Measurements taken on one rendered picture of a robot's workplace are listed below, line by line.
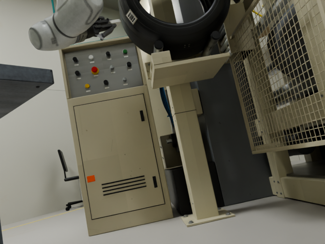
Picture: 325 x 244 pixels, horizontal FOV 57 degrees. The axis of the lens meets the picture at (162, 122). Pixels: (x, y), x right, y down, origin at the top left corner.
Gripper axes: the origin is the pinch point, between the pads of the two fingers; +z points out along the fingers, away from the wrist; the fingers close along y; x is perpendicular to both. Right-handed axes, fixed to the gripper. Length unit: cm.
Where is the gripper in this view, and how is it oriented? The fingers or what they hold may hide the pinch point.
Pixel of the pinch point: (113, 23)
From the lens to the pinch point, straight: 139.0
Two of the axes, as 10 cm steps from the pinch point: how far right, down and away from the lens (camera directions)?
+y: 6.6, 7.5, -0.8
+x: 5.5, -5.5, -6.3
